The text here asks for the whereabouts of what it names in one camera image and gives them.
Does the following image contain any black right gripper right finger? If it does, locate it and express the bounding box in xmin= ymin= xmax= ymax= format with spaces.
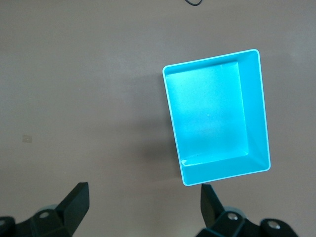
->
xmin=197 ymin=184 xmax=298 ymax=237

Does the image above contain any blue plastic box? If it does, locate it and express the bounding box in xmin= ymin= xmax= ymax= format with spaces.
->
xmin=162 ymin=48 xmax=272 ymax=187

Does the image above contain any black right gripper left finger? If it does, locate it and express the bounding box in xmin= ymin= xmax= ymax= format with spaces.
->
xmin=0 ymin=182 xmax=90 ymax=237

